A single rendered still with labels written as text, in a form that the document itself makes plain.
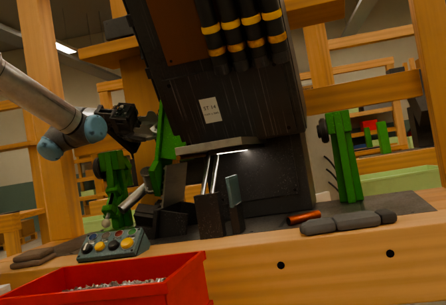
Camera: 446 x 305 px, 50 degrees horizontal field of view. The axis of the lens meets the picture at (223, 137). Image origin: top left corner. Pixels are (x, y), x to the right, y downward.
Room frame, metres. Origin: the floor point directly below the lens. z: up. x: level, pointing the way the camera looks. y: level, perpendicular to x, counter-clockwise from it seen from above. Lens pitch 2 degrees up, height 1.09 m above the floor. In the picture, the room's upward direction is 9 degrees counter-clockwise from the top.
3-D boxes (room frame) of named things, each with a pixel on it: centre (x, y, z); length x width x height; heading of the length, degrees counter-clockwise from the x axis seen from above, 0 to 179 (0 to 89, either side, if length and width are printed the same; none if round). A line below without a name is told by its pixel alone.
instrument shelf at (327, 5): (1.65, -0.02, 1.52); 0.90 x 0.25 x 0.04; 76
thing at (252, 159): (1.50, -0.10, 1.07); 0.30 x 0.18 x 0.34; 76
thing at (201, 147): (1.28, -0.01, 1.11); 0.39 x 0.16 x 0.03; 166
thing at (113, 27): (1.68, 0.27, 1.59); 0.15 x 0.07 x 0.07; 76
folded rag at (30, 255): (1.23, 0.53, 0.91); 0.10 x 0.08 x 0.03; 176
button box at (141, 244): (1.15, 0.30, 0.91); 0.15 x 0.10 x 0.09; 76
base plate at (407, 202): (1.39, 0.04, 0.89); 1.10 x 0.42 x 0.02; 76
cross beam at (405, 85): (1.75, -0.05, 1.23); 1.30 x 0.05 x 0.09; 76
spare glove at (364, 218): (1.04, -0.23, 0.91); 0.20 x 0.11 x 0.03; 85
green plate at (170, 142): (1.35, 0.13, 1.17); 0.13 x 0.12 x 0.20; 76
